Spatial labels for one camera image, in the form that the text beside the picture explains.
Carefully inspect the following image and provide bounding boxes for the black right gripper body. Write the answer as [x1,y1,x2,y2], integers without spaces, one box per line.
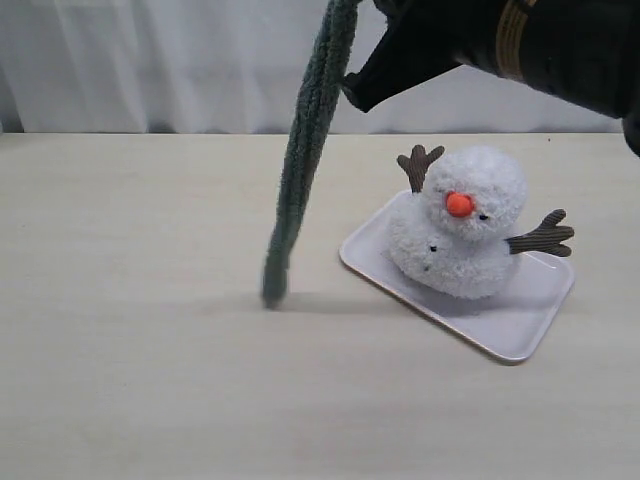
[399,0,640,119]

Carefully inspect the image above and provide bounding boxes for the green fluffy scarf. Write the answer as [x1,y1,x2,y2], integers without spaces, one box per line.
[261,0,359,309]

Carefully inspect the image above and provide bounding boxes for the white plush snowman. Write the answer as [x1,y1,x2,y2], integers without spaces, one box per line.
[387,145,575,300]

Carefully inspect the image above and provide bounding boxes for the white plastic tray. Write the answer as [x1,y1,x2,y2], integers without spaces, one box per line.
[339,190,575,364]

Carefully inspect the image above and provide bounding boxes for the white curtain backdrop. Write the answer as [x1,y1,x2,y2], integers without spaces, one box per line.
[1,0,621,134]

